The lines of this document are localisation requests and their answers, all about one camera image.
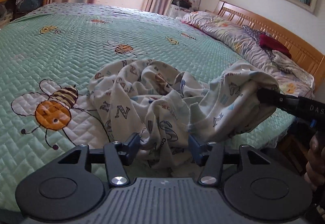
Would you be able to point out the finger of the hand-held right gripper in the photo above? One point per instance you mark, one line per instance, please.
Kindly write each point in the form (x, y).
(268, 97)

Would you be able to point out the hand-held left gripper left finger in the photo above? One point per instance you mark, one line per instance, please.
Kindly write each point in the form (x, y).
(133, 145)

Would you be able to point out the blue bag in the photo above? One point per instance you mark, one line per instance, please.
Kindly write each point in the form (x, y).
(30, 0)

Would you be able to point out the floral duvet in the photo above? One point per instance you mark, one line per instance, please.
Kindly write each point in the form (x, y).
(228, 33)

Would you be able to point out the white cardboard box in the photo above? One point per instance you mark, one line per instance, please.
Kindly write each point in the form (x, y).
(176, 11)

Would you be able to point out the white letter-print garment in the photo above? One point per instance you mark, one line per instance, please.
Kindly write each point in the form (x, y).
(157, 97)

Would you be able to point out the green quilted bee bedspread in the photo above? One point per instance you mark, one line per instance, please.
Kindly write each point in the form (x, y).
(76, 44)

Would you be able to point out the person's right hand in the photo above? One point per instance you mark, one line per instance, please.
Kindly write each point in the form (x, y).
(316, 160)

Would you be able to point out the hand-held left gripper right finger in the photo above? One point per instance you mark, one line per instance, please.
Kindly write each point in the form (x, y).
(194, 148)

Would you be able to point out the red cushion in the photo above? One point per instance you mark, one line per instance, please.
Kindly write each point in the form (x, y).
(273, 44)

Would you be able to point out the wooden headboard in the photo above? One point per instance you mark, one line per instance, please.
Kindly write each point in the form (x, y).
(279, 28)

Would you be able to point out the dark patterned cloth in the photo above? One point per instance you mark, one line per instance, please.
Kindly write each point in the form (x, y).
(252, 32)

